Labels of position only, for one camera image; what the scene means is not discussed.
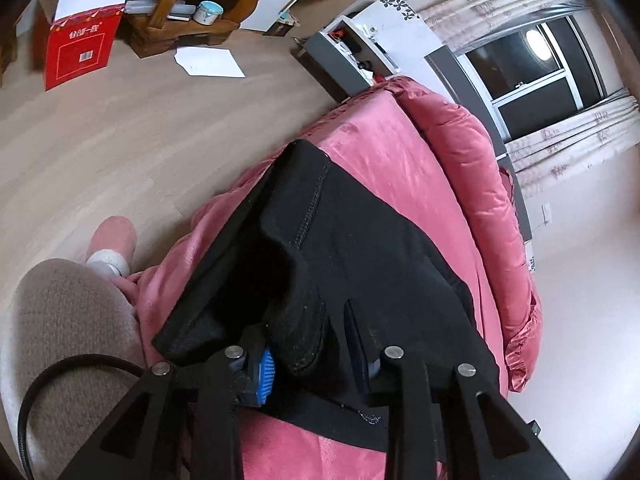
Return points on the pink duvet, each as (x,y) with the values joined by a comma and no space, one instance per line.
(480,200)

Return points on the red cardboard box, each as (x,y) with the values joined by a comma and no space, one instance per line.
(80,45)

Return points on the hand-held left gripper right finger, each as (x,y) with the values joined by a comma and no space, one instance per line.
(362,360)

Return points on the grey headboard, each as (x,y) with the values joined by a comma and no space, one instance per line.
(470,95)

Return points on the white wall socket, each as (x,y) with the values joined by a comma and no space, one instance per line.
(547,214)

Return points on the black pants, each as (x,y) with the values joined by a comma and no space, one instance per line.
(380,240)

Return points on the white paper sheet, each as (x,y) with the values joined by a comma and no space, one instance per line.
(210,62)

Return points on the window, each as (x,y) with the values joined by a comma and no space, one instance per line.
(535,70)

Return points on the patterned curtain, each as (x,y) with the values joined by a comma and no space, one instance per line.
(500,5)
(575,135)

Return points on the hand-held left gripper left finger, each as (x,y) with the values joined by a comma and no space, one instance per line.
(261,377)

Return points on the white sock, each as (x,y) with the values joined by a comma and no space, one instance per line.
(106,260)

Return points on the pink slipper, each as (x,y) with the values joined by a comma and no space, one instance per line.
(116,232)

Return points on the wooden shelf unit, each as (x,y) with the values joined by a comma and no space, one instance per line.
(165,30)

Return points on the person's beige-clad leg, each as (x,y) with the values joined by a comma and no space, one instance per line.
(65,310)

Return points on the white tin with blue lid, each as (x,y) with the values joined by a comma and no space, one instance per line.
(207,12)

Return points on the pink bed sheet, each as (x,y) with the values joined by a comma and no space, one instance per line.
(370,140)

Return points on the dark brown box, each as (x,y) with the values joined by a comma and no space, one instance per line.
(280,25)

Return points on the grey and white nightstand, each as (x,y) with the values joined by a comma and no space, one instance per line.
(400,30)

